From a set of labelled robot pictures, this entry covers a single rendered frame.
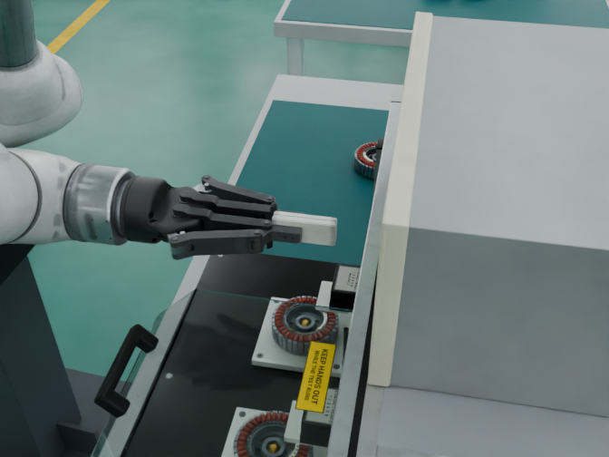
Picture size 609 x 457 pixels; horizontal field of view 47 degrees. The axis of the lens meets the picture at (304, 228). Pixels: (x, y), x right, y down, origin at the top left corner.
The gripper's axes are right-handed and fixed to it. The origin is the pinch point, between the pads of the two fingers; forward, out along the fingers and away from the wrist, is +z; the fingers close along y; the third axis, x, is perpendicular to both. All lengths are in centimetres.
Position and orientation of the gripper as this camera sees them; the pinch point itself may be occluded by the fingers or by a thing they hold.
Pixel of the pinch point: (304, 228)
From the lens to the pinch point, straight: 77.6
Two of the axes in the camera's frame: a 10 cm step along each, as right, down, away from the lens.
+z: 9.8, 1.2, -1.4
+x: 0.0, -7.7, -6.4
